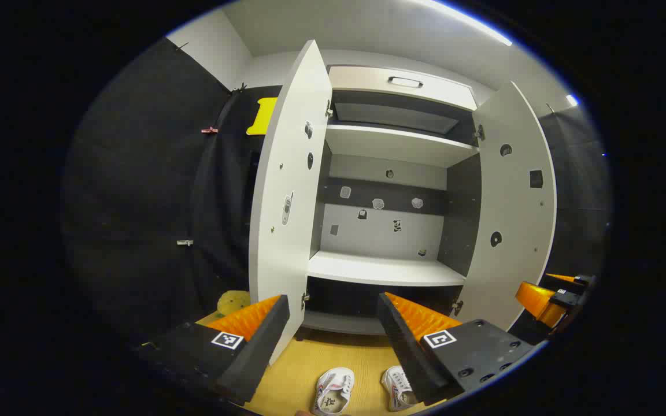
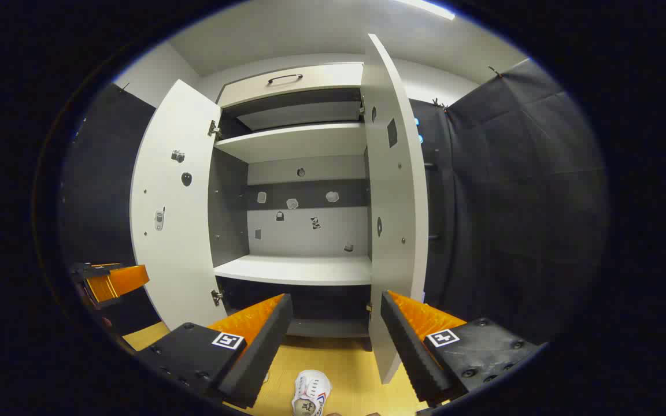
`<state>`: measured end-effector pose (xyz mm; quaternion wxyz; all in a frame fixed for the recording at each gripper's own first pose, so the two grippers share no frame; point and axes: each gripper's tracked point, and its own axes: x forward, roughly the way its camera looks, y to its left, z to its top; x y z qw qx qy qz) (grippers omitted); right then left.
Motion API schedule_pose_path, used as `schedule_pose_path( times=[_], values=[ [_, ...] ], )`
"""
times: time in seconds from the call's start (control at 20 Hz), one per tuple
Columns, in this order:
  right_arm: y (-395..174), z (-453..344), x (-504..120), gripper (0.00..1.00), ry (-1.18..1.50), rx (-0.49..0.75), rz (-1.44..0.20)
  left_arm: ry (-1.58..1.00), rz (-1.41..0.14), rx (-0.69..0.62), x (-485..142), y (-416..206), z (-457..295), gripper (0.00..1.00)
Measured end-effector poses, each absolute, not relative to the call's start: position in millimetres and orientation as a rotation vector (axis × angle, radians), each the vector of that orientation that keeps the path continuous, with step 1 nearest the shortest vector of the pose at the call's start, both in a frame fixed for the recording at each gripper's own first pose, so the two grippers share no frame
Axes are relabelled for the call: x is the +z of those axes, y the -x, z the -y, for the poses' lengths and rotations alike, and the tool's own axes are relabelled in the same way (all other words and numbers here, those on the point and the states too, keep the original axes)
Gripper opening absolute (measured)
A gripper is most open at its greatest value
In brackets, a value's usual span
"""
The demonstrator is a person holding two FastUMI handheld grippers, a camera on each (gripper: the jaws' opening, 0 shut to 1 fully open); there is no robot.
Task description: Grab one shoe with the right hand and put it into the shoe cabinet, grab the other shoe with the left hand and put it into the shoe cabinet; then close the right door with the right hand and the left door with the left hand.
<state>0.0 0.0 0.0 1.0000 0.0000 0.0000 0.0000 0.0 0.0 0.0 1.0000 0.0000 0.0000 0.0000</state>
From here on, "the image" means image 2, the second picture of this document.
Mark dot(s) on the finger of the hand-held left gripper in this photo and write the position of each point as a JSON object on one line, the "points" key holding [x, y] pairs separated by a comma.
{"points": [[119, 280]]}

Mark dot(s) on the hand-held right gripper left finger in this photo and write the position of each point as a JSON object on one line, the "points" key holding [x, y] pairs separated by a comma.
{"points": [[263, 358]]}

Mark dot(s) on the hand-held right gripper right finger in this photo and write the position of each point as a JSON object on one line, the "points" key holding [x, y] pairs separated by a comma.
{"points": [[408, 352]]}

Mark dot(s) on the white canvas shoe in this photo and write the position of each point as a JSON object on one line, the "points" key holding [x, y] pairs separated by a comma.
{"points": [[311, 388]]}

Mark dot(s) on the white shoe cabinet door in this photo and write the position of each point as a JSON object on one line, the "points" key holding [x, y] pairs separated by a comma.
{"points": [[396, 190], [177, 260]]}

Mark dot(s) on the white cabinet drawer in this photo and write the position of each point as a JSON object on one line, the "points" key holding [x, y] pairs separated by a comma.
{"points": [[321, 78]]}

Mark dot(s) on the black cloth clip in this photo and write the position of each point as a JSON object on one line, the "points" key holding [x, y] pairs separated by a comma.
{"points": [[439, 104], [494, 71]]}

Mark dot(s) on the ceiling light panel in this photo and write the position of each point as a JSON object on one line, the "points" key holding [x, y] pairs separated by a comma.
{"points": [[425, 8]]}

